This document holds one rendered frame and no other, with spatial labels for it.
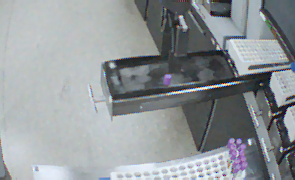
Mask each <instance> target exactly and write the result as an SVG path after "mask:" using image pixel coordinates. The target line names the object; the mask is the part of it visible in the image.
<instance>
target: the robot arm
mask: <svg viewBox="0 0 295 180"><path fill-rule="evenodd" d="M191 2H192V0H159V3H160V4H161V9H160V10H161V15H160V21H159V26H160V27H162V28H161V32H162V33H163V34H162V39H161V46H160V53H159V55H160V57H164V56H169V62H168V68H167V73H168V74H176V73H180V72H181V67H182V57H187V51H188V40H189V37H188V35H189V32H190V31H189V30H190V28H191V27H190V25H186V23H185V18H186V16H185V12H187V10H188V11H189V9H191V6H192V3H191Z"/></svg>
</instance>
